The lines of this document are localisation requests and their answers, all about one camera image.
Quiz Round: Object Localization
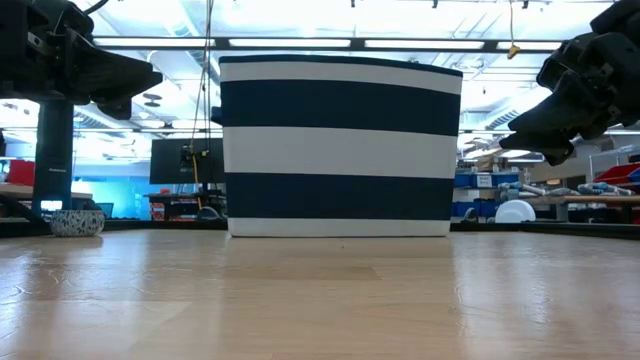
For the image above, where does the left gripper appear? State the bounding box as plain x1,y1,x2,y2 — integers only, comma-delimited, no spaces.
0,0,165,122

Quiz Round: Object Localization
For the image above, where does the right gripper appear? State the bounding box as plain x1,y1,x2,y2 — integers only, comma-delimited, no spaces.
499,29,640,167

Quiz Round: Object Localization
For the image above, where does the wooden workbench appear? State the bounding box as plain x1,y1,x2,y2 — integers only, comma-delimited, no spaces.
524,193,640,224

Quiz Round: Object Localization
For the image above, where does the blue storage bin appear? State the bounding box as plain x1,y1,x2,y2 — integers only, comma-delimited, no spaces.
453,172,521,190
452,199,501,219

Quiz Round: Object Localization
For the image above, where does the red storage bin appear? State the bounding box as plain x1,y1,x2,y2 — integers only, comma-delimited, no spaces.
593,162,640,187
5,159,36,187

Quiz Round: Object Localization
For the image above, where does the black monitor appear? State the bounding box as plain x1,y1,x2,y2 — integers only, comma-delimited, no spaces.
149,137,226,185

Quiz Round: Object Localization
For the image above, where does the white rounded object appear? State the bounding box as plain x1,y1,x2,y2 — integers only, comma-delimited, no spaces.
494,199,537,224

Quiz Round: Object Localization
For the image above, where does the small speckled ceramic bowl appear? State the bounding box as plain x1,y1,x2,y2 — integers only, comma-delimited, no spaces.
48,208,106,238

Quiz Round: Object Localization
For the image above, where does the navy white striped fabric bin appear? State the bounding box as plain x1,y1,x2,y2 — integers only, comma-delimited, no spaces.
210,53,465,239

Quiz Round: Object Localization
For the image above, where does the thin hanging cable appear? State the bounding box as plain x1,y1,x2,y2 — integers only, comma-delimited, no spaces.
189,0,216,211

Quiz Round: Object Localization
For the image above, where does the black overhead frame bar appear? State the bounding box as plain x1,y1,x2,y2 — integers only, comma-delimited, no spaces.
92,35,564,55

